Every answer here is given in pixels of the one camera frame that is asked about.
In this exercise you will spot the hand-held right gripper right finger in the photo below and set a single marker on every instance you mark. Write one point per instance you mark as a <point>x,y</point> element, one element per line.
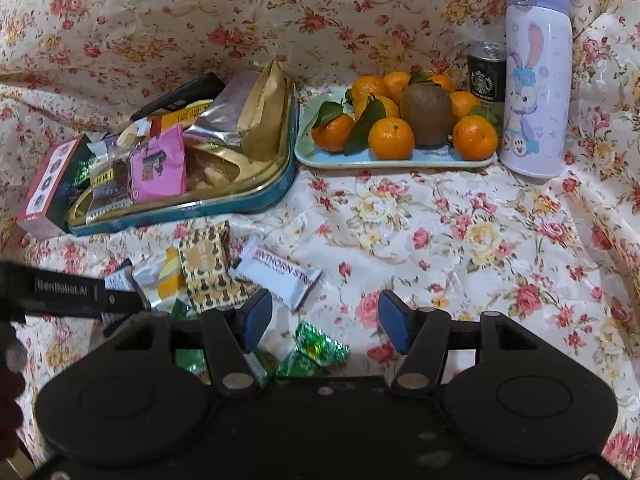
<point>393,319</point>

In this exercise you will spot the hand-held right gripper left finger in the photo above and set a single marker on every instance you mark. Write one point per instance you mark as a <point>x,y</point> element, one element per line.
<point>258,319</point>

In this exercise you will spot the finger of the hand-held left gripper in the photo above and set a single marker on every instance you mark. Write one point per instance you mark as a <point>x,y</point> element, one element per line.
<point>127,300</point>

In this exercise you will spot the yellow and white snack packet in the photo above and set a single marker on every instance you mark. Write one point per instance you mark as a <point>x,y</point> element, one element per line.
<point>162,275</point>

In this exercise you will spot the white snack bar packet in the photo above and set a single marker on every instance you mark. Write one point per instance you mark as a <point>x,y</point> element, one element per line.
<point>280,272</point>

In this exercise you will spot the brown patterned heart snack packet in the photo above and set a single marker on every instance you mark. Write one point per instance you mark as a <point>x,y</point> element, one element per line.
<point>205,265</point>

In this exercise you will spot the small black and white packet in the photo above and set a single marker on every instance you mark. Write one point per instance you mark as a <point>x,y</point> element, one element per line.
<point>117,272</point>

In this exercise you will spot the floral cloth cover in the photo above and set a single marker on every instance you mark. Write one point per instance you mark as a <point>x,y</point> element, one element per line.
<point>450,240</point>

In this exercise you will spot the red box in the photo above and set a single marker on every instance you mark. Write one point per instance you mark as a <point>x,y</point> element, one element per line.
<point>47,187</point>

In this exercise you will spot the clear brown snack packet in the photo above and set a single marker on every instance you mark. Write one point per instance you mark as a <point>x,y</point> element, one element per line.
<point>107,187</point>

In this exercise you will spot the small green candy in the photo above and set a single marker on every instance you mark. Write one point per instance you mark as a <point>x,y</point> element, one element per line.
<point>81,172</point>

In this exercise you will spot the blue snack tin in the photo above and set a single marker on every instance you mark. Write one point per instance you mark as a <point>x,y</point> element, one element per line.
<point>240,195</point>

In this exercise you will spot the pink snack packet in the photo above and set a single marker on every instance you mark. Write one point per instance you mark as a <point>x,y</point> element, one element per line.
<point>160,167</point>

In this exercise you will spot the clear bag of cookies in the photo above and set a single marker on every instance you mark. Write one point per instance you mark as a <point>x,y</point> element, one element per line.
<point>207,170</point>

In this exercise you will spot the light blue tray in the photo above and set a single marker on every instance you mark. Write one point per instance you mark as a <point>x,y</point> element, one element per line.
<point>390,161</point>

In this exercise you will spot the pile of tangerines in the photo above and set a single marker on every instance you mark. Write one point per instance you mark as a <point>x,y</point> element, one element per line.
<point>391,139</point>

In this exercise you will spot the yellow and red packet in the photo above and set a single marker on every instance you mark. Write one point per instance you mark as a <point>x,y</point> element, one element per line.
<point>180,117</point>

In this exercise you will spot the kiwi fruit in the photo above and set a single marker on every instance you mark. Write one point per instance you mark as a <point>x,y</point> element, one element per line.
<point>426,115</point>

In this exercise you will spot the gold foil packet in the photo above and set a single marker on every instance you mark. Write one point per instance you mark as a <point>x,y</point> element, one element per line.
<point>265,110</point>

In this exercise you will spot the silver purple foil packet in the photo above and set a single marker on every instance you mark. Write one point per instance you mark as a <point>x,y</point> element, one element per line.
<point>220,110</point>

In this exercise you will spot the long black packet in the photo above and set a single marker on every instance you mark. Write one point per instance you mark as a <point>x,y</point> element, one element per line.
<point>180,92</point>

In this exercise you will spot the dark coffee can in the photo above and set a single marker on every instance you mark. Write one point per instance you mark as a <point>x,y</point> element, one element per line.
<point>486,77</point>

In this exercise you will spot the purple rabbit thermos bottle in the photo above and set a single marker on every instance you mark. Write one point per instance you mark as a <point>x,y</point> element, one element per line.
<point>537,85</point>

